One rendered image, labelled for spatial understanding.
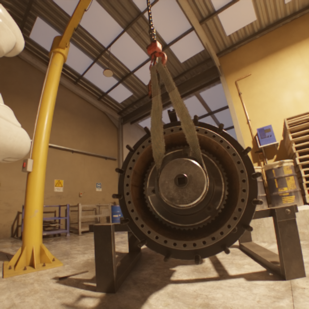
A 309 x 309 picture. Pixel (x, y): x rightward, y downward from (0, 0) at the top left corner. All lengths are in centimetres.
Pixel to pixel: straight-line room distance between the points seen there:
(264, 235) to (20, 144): 317
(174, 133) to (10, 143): 47
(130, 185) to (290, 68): 597
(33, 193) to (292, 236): 316
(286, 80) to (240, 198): 556
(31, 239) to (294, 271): 307
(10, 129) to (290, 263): 199
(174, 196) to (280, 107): 525
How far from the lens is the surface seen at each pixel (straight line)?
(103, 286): 183
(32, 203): 282
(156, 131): 55
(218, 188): 62
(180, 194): 46
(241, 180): 55
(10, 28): 90
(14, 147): 48
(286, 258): 185
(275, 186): 366
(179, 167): 47
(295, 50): 656
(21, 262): 287
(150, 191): 63
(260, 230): 317
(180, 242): 54
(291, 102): 563
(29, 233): 284
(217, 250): 61
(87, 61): 765
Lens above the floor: 79
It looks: 16 degrees up
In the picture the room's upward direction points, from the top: 5 degrees counter-clockwise
